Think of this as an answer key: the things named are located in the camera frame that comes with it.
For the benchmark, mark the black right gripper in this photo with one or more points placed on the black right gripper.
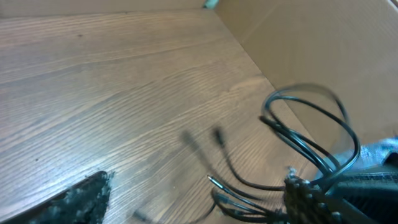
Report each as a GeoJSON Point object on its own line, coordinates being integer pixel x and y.
{"type": "Point", "coordinates": [373, 191]}

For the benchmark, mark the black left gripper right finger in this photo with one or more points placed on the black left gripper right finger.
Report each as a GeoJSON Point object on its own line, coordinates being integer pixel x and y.
{"type": "Point", "coordinates": [307, 204]}

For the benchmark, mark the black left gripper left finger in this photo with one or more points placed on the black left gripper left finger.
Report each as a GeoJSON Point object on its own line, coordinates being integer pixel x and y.
{"type": "Point", "coordinates": [86, 202]}

